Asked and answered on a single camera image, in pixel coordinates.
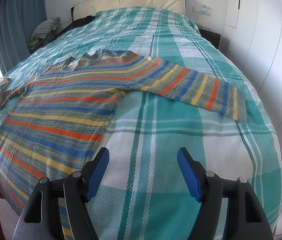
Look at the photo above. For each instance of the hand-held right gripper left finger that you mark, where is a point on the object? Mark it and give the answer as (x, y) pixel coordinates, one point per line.
(98, 172)

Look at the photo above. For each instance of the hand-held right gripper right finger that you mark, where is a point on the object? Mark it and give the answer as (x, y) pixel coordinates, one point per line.
(188, 175)

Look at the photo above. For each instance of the striped knit sweater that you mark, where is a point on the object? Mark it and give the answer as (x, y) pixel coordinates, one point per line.
(56, 110)

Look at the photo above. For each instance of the checked clothes pile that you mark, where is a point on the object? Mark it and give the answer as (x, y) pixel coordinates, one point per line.
(44, 27)

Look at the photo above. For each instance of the teal plaid blanket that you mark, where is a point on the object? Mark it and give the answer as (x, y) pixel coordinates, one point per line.
(156, 130)

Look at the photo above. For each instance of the teal curtain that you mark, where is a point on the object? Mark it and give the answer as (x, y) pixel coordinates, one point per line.
(18, 30)

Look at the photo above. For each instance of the dark clothing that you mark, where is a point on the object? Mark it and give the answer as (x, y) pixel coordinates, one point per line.
(81, 21)

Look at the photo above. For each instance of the dark nightstand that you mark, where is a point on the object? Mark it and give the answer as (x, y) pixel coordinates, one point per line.
(212, 36)

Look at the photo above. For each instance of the white wardrobe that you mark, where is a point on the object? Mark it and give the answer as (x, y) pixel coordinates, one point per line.
(268, 55)

